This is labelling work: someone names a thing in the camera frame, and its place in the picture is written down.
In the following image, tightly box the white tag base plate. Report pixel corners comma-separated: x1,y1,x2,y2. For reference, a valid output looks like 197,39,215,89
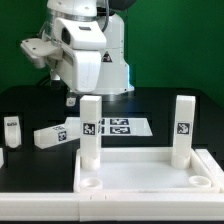
64,117,153,136

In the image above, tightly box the white desk tabletop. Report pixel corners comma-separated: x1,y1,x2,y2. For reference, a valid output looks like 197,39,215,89
73,147,221,193

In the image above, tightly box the white block at left edge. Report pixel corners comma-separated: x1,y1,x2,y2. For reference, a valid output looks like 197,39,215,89
0,148,4,169

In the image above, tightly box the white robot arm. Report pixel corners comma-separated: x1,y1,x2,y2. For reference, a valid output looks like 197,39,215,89
21,0,136,106

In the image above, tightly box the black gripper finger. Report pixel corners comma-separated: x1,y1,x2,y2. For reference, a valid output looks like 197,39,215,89
66,92,76,107

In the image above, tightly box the white L-shaped obstacle fence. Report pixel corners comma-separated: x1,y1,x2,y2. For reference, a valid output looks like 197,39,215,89
0,149,224,221

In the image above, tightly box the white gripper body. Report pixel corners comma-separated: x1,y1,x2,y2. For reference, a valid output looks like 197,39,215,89
53,18,106,93

